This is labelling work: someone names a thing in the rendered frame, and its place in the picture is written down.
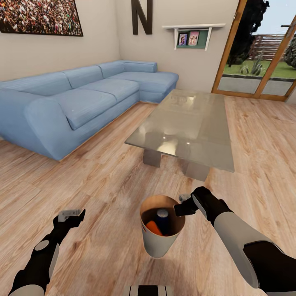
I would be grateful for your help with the shelf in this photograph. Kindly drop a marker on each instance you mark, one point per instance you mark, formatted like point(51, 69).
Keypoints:
point(204, 35)

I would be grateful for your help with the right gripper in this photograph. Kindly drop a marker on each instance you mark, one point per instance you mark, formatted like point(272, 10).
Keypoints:
point(183, 209)

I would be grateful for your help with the trash can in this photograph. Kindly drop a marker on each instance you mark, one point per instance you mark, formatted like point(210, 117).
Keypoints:
point(157, 246)

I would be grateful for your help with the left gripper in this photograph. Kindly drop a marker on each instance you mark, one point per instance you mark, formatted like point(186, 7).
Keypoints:
point(71, 222)

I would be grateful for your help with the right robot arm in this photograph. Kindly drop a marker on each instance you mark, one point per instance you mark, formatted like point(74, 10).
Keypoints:
point(260, 261)

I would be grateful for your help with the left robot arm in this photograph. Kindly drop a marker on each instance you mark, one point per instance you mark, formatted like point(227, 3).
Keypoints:
point(33, 279)

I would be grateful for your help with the coffee table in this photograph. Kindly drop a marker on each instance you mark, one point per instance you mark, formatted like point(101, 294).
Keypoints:
point(189, 125)

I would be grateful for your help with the door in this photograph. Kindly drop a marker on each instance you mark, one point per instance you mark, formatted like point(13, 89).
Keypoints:
point(259, 59)

